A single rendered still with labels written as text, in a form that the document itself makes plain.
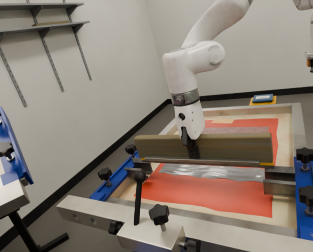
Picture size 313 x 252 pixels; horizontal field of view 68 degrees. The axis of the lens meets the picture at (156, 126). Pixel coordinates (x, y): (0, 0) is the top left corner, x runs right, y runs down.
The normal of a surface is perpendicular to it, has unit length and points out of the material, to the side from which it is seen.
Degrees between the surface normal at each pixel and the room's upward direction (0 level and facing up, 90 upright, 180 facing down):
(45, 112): 90
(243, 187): 0
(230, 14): 131
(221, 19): 126
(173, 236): 0
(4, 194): 32
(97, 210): 0
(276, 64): 90
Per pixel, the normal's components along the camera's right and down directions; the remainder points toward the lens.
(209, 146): -0.44, 0.43
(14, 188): 0.08, -0.66
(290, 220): -0.23, -0.90
